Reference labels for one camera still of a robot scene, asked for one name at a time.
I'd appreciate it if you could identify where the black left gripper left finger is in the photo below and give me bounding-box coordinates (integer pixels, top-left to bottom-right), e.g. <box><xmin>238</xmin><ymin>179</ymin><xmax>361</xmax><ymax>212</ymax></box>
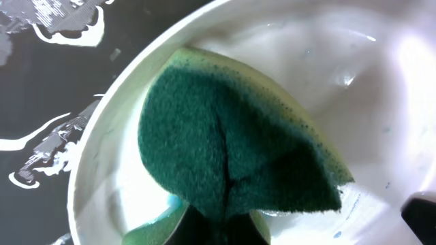
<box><xmin>163</xmin><ymin>206</ymin><xmax>225</xmax><ymax>245</ymax></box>

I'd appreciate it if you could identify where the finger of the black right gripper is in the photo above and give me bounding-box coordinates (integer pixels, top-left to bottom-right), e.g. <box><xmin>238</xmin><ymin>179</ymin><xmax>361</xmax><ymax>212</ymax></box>
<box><xmin>401</xmin><ymin>191</ymin><xmax>436</xmax><ymax>245</ymax></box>

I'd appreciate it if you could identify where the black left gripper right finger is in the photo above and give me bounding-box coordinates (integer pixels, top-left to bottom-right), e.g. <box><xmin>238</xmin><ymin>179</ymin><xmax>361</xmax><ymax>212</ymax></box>
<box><xmin>226</xmin><ymin>212</ymin><xmax>269</xmax><ymax>245</ymax></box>

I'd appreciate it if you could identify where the green yellow sponge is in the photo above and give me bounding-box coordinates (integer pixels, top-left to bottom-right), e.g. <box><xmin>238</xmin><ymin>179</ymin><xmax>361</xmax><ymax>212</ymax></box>
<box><xmin>122</xmin><ymin>48</ymin><xmax>354</xmax><ymax>244</ymax></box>

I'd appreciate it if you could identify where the white plate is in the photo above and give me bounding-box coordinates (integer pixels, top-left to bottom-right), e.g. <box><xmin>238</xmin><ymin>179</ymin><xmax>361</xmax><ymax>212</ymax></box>
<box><xmin>67</xmin><ymin>0</ymin><xmax>435</xmax><ymax>244</ymax></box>

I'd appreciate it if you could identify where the dark grey serving tray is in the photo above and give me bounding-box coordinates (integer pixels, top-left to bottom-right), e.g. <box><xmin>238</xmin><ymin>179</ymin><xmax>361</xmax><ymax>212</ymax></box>
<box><xmin>1</xmin><ymin>0</ymin><xmax>208</xmax><ymax>244</ymax></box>

